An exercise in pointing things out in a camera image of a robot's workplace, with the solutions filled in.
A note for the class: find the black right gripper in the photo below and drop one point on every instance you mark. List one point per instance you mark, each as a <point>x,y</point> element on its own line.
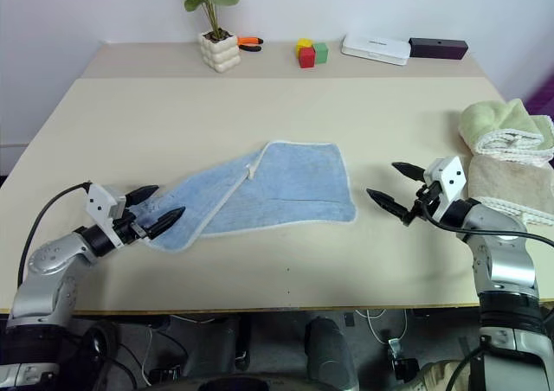
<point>426,200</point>

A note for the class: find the green cube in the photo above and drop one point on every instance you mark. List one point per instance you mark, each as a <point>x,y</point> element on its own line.
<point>321,53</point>

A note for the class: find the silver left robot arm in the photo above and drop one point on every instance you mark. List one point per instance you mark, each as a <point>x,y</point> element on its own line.
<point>43,261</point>

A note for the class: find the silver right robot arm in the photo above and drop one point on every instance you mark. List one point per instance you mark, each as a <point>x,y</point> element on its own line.
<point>506,261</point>

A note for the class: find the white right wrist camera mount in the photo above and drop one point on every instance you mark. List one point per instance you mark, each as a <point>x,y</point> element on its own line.
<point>450,177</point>

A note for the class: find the white bubble plant pot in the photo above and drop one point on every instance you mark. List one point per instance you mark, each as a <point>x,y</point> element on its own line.
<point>220,53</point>

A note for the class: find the flat white box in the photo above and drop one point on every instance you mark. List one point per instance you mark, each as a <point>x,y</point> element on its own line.
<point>374,49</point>

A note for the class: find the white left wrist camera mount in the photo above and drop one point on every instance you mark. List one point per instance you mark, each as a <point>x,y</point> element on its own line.
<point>100,201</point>

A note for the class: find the red cube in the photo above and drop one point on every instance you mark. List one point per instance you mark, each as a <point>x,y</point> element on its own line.
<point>307,58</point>

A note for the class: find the dark rounded shape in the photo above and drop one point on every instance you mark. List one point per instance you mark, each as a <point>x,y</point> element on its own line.
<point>331,356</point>

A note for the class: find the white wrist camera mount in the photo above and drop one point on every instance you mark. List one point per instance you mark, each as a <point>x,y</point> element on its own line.
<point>450,177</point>
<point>100,201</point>

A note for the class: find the folded green towel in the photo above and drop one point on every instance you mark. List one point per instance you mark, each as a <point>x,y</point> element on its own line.
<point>497,120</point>

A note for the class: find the yellow block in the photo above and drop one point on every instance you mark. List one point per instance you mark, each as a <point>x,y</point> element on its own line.
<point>303,43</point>

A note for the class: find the light blue towel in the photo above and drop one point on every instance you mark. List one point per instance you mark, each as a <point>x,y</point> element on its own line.
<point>294,187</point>

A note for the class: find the long black box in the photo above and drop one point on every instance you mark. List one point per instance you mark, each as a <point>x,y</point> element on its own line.
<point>437,48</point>

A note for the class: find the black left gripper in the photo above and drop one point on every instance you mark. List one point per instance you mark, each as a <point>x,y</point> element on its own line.
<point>132,230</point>

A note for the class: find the folded beige towel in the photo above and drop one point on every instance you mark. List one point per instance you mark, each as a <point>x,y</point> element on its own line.
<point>506,179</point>

